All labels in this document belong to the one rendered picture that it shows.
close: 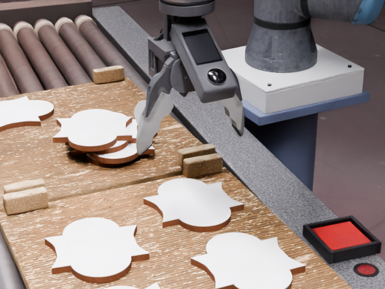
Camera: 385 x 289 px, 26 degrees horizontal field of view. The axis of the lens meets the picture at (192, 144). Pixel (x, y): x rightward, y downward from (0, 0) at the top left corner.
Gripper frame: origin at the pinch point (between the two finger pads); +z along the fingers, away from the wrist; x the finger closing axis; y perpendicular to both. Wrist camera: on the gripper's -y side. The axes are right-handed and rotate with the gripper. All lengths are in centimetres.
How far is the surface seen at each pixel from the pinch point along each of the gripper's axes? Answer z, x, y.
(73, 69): 11, -2, 65
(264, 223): 9.0, -6.9, -7.9
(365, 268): 11.1, -15.2, -19.8
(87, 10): 10, -16, 102
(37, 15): 10, -4, 103
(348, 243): 9.7, -15.1, -15.9
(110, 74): 7, -5, 50
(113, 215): 9.0, 10.9, 2.2
